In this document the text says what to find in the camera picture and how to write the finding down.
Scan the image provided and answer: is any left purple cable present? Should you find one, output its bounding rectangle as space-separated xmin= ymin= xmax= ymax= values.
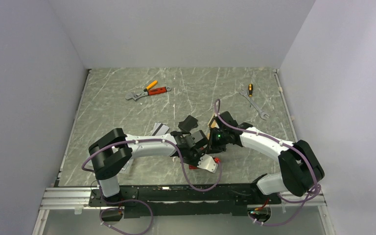
xmin=81 ymin=139 xmax=223 ymax=235

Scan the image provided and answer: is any red leather card holder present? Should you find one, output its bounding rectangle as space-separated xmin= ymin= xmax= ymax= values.
xmin=188 ymin=165 xmax=199 ymax=170

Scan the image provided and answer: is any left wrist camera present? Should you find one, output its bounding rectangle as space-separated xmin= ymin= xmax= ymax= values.
xmin=197 ymin=154 xmax=218 ymax=173

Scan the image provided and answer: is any orange black screwdriver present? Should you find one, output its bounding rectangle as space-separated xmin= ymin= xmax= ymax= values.
xmin=248 ymin=83 xmax=254 ymax=97

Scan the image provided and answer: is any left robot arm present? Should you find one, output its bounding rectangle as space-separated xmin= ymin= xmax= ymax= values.
xmin=89 ymin=128 xmax=216 ymax=206

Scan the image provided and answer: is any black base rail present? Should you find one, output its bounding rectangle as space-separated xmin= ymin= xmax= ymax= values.
xmin=88 ymin=184 xmax=281 ymax=218

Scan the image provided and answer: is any silver credit card stack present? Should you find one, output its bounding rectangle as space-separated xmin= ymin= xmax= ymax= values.
xmin=151 ymin=122 xmax=169 ymax=136

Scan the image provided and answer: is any clear plastic screw box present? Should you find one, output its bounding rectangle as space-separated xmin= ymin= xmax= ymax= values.
xmin=120 ymin=159 xmax=134 ymax=174

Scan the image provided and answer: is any silver open end wrench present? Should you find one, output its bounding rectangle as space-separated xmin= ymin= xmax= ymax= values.
xmin=238 ymin=90 xmax=270 ymax=120

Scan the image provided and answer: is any aluminium frame rail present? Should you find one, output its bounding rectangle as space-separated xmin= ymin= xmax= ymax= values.
xmin=31 ymin=185 xmax=336 ymax=235

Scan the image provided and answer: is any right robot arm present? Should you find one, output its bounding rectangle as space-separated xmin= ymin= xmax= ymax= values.
xmin=209 ymin=111 xmax=325 ymax=203

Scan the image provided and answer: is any red handled adjustable wrench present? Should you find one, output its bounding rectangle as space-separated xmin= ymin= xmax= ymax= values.
xmin=125 ymin=87 xmax=172 ymax=101

